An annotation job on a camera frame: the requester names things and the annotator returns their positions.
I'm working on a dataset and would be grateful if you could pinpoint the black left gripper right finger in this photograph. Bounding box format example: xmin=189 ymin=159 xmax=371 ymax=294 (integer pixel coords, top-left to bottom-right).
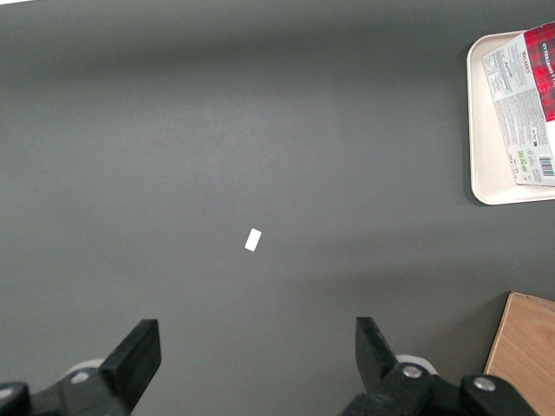
xmin=340 ymin=316 xmax=539 ymax=416

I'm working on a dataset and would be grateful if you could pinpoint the light wooden board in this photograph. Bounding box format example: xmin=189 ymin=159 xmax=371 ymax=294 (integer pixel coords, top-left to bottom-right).
xmin=483 ymin=291 xmax=555 ymax=416

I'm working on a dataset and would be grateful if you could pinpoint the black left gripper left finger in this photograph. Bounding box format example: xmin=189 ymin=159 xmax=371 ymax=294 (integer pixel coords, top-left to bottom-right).
xmin=0 ymin=318 xmax=163 ymax=416

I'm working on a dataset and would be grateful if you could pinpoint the red tartan shortbread box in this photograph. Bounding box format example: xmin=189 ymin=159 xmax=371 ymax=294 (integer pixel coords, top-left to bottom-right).
xmin=480 ymin=20 xmax=555 ymax=188

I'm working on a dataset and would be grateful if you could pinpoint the beige plastic tray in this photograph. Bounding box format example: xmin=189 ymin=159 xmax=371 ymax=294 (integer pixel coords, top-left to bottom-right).
xmin=466 ymin=29 xmax=555 ymax=206

